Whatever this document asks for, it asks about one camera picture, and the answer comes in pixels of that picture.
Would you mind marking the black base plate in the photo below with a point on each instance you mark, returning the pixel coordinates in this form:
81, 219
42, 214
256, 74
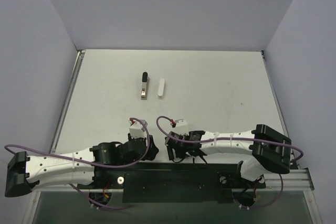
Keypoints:
173, 183

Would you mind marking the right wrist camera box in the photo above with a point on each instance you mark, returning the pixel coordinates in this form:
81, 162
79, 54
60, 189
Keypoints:
180, 127

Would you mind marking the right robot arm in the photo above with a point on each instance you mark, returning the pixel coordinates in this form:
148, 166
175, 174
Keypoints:
265, 149

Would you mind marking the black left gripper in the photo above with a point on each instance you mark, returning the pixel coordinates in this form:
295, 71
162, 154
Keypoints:
146, 149

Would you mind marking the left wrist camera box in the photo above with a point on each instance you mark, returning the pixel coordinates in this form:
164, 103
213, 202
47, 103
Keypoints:
136, 130

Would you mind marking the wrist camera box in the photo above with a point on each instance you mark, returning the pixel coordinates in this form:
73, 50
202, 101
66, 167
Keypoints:
136, 130
180, 127

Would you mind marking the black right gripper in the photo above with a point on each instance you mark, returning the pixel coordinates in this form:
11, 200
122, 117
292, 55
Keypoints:
171, 147

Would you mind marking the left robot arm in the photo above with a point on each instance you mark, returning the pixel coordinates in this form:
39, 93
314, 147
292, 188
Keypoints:
26, 173

